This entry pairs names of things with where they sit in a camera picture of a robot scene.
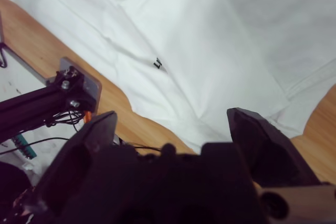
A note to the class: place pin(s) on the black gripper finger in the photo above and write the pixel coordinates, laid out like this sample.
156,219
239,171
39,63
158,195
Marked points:
78,150
270,153

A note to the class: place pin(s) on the white t-shirt with black logo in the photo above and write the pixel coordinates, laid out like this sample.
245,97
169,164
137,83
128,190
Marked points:
210,37

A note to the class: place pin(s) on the orange plastic clamp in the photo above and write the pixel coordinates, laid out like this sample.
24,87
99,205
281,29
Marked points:
88,117

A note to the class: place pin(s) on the green terminal strip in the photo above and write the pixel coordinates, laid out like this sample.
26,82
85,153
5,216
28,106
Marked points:
25,146

